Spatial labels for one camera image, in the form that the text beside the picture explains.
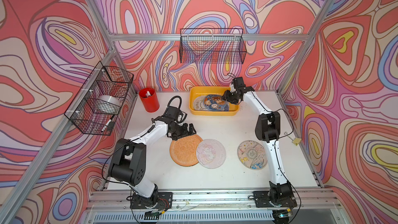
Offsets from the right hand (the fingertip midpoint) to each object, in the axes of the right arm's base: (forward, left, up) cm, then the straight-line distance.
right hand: (224, 101), depth 106 cm
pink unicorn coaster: (-35, +12, -6) cm, 38 cm away
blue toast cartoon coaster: (+2, +5, -4) cm, 7 cm away
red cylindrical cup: (-1, +51, +6) cm, 51 cm away
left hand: (-26, +23, +2) cm, 35 cm away
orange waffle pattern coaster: (-33, +28, -5) cm, 44 cm away
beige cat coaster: (+3, +18, -4) cm, 19 cm away
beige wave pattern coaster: (-37, -12, -7) cm, 39 cm away
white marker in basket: (-30, +61, +20) cm, 71 cm away
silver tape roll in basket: (-24, +59, +28) cm, 70 cm away
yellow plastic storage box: (+13, +20, -2) cm, 25 cm away
